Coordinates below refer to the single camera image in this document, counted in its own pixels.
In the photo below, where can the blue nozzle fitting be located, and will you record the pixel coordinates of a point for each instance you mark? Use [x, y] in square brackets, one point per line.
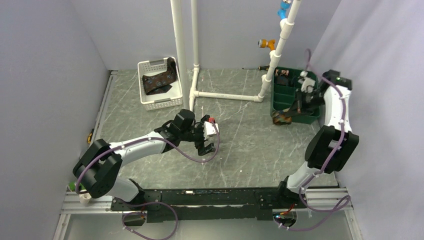
[283, 8]

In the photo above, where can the yellow black tape measure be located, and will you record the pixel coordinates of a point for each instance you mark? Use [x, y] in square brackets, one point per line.
[89, 138]

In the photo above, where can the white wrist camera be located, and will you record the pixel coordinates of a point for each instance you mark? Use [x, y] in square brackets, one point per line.
[210, 127]
[307, 83]

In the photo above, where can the orange nozzle fitting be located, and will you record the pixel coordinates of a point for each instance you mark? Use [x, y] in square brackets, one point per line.
[263, 43]

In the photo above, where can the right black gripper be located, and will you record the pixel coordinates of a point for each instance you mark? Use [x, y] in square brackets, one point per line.
[300, 94]

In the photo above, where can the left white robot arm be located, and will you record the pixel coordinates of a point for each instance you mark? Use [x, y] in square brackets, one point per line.
[98, 168]

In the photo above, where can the green pipe fitting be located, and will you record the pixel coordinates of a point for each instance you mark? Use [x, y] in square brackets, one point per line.
[73, 186]

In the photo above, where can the rolled dark tie in tray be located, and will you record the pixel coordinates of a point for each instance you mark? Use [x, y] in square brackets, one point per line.
[282, 77]

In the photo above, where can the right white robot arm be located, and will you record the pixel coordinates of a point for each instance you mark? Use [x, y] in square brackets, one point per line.
[334, 143]

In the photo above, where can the colourful patterned tie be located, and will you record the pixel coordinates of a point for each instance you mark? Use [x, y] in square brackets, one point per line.
[279, 118]

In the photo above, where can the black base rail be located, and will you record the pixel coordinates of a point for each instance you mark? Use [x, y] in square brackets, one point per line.
[260, 203]

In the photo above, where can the white perforated plastic basket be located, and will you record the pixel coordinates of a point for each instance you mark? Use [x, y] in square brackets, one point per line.
[174, 97]

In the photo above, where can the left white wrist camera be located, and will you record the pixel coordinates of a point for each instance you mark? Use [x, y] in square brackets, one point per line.
[210, 127]

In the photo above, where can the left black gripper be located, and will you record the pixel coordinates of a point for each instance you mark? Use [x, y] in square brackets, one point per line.
[200, 145]

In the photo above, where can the green compartment tray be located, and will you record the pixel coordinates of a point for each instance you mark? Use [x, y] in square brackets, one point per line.
[282, 97]

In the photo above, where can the white PVC pipe frame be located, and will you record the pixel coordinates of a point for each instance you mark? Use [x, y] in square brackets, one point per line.
[227, 46]

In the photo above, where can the dark brown patterned tie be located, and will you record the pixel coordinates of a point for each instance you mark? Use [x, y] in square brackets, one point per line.
[161, 82]

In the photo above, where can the black yellow screwdriver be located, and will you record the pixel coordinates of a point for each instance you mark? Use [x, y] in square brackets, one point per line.
[261, 68]

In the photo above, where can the white pipe coupling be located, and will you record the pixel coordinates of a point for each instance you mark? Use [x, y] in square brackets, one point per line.
[85, 199]

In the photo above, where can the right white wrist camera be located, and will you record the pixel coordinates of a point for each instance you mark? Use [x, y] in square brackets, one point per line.
[307, 83]

